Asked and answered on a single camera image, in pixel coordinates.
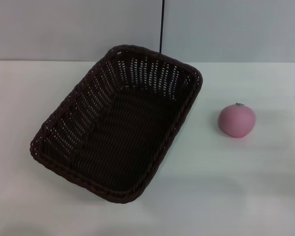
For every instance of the pink peach toy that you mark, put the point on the pink peach toy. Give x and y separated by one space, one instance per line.
237 121

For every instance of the dark brown woven basket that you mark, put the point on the dark brown woven basket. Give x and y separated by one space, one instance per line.
125 123

